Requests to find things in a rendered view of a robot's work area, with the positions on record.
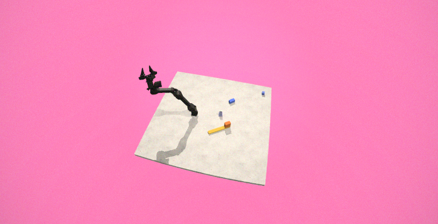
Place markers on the yellow bar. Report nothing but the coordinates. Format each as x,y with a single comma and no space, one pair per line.
226,125

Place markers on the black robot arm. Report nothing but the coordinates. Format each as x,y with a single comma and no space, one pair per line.
156,88

